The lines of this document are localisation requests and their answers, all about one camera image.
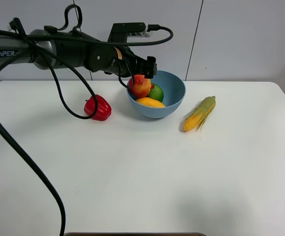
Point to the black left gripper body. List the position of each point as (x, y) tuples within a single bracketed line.
[(122, 60)]

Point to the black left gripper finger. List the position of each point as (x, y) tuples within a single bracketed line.
[(151, 60), (150, 70)]

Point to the red yellow pomegranate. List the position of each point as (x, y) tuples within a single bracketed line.
[(140, 86)]

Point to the green lime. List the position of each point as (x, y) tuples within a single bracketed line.
[(156, 93)]

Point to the yellow mango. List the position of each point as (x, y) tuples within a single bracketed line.
[(149, 102)]

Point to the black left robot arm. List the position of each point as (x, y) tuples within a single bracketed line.
[(70, 50)]

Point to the blue plastic bowl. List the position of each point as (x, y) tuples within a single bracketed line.
[(174, 92)]

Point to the red bell pepper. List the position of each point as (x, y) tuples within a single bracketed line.
[(104, 109)]

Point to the corn cob with husk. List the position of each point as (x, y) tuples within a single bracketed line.
[(199, 115)]

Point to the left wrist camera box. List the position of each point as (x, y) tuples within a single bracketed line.
[(121, 31)]

